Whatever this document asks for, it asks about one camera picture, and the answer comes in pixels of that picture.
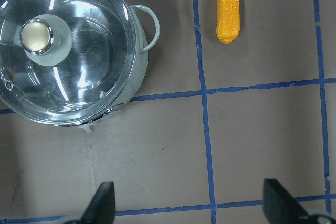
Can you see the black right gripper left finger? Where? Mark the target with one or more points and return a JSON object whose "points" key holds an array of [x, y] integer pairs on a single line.
{"points": [[102, 208]]}

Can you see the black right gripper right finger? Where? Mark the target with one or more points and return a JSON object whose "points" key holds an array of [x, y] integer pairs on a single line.
{"points": [[279, 206]]}

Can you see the glass pot lid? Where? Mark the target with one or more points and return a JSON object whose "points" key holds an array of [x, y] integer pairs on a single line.
{"points": [[66, 62]]}

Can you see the yellow toy corn cob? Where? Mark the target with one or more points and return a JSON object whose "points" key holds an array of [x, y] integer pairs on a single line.
{"points": [[228, 20]]}

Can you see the pale green electric pot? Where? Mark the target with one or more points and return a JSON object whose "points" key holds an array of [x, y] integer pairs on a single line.
{"points": [[139, 58]]}

